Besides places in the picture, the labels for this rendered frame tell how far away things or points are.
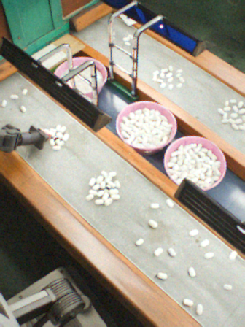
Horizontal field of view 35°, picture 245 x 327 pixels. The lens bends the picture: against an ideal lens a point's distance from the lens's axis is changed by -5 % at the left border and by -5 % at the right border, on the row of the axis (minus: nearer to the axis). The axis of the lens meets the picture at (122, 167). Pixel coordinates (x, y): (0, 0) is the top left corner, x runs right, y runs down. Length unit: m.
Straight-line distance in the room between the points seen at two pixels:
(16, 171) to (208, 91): 0.99
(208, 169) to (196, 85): 0.49
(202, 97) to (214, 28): 1.71
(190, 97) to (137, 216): 0.67
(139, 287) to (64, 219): 0.39
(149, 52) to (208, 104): 0.45
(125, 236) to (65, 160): 0.42
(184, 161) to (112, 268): 0.56
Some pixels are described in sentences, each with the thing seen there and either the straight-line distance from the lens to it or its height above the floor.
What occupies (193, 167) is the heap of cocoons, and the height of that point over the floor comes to 0.73.
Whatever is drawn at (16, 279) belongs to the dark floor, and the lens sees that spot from 2.33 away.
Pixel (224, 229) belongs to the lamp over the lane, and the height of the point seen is 1.07.
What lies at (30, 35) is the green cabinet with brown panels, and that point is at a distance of 2.09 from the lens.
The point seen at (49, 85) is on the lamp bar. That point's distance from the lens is 1.52.
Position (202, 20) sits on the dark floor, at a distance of 3.68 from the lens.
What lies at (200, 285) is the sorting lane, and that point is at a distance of 1.50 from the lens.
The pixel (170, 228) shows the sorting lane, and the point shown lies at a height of 0.74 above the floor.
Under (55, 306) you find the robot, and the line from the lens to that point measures 1.43.
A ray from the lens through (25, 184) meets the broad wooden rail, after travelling 1.65.
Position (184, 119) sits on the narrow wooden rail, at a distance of 1.82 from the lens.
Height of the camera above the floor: 2.17
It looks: 58 degrees down
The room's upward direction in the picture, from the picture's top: straight up
